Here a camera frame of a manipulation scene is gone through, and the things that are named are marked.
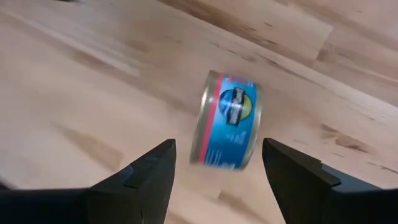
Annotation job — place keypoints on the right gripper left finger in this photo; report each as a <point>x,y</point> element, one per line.
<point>124,202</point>

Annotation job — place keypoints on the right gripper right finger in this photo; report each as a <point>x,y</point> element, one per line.
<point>311,199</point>

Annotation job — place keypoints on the pink stripe salmon can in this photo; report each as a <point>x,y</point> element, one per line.
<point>230,124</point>

